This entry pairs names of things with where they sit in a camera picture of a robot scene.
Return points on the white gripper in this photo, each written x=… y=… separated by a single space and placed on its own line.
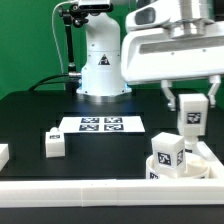
x=173 y=42

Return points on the white round stool seat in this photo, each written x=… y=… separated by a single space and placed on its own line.
x=195 y=168

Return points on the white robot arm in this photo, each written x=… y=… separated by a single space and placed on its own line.
x=101 y=75

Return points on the white U-shaped obstacle fence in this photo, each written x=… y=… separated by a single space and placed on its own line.
x=86 y=193

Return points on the black camera on mount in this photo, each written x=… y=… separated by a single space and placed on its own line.
x=95 y=6

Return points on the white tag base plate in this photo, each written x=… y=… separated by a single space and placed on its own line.
x=108 y=124

